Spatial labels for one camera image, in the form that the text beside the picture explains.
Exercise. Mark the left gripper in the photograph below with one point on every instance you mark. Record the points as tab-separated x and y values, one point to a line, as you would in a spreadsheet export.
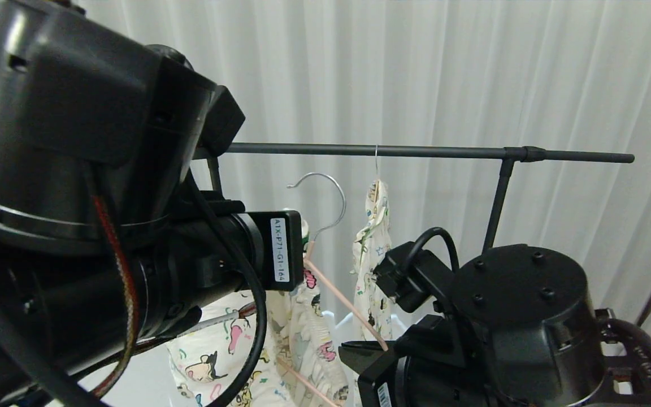
280	249

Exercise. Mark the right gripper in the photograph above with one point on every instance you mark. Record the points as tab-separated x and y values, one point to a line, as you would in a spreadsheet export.
416	390

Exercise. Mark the pink clothes hanger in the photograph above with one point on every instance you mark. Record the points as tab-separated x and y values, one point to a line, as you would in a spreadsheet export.
376	164
348	305

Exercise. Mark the cream printed garment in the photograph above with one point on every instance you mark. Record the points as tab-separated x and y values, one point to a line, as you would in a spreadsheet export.
370	254

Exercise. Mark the cream printed pants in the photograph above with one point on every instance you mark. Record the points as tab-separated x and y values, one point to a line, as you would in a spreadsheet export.
218	362

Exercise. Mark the black clothes rack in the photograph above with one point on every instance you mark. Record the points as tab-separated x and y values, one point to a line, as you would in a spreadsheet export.
444	151

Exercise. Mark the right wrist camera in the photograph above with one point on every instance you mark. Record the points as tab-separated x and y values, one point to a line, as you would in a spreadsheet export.
416	277

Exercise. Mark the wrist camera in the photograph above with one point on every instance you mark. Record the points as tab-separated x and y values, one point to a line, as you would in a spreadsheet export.
224	121
416	277

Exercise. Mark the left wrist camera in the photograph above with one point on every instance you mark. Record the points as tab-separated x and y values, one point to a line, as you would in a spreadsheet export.
224	121

